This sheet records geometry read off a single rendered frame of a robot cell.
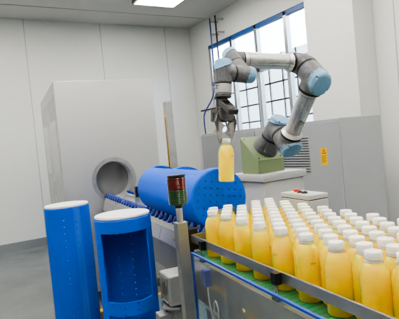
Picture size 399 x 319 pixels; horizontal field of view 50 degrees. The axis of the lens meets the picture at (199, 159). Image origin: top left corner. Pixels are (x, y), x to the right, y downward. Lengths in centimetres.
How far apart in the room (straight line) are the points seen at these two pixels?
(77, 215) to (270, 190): 124
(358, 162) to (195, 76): 468
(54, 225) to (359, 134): 242
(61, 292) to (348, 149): 235
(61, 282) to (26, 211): 398
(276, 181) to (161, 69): 542
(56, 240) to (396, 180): 339
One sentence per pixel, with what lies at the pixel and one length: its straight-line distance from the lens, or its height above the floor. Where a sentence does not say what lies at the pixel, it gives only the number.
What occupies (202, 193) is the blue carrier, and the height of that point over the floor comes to 113.
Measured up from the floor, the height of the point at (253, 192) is 105.
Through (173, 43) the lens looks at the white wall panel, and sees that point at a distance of 783.
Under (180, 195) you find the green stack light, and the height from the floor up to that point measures 119.
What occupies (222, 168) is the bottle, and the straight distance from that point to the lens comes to 181.
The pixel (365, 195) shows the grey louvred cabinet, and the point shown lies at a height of 80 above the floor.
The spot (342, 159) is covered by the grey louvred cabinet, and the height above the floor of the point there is 112.
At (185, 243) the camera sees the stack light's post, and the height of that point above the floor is 103.
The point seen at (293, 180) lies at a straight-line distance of 251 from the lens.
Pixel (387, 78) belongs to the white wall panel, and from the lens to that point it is 483.
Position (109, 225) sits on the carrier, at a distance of 213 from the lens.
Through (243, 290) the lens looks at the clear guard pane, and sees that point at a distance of 134.
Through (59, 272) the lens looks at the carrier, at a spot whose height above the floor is 62.
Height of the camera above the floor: 136
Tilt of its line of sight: 2 degrees down
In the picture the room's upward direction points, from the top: 5 degrees counter-clockwise
